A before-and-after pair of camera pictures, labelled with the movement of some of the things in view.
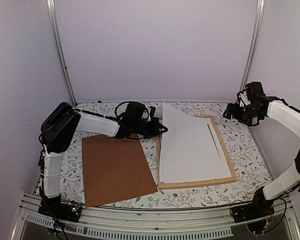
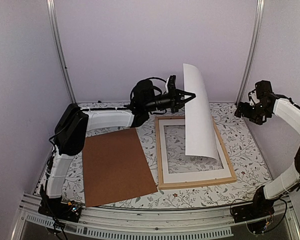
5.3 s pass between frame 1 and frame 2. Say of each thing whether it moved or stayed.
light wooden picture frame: stayed
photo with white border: moved
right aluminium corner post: stayed
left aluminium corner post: stayed
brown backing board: stayed
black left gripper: moved
